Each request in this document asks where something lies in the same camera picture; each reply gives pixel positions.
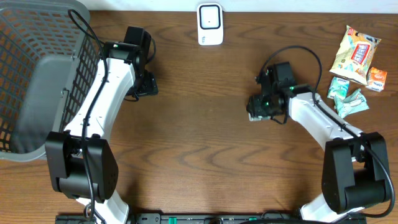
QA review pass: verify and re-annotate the dark green round-label pack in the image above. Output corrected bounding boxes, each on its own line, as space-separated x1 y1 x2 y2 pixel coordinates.
248 113 271 122

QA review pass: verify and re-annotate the teal white tissue pack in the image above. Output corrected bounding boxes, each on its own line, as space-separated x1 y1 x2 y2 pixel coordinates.
327 77 349 100

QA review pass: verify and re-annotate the mint green wipes pack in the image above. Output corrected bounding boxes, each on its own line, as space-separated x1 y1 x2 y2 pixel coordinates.
334 89 369 118

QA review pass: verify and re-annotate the large beige snack bag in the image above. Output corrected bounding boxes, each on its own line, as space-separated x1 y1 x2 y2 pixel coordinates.
330 26 382 85

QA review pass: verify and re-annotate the orange tissue pack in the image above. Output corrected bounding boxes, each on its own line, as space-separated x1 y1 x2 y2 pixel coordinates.
366 67 387 92

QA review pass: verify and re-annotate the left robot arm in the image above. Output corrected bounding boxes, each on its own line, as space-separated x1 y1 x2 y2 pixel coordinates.
45 27 159 223

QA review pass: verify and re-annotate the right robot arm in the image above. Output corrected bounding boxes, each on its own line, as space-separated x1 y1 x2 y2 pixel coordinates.
246 62 394 223

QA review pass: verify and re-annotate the white barcode scanner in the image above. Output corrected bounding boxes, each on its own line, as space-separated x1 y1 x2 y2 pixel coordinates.
197 2 224 46

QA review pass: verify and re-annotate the grey plastic shopping basket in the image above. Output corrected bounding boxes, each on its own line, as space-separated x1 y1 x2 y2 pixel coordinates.
1 0 99 162

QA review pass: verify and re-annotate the right black cable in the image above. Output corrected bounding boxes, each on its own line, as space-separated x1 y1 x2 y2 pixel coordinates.
257 45 396 218

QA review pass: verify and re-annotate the black cable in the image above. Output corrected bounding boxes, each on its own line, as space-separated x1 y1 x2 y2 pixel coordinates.
257 45 396 218
67 8 109 224

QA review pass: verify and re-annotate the left black cable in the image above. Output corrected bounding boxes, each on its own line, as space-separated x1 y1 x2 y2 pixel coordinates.
67 8 109 224

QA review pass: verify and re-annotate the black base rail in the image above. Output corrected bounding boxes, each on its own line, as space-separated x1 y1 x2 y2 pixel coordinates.
55 212 367 224

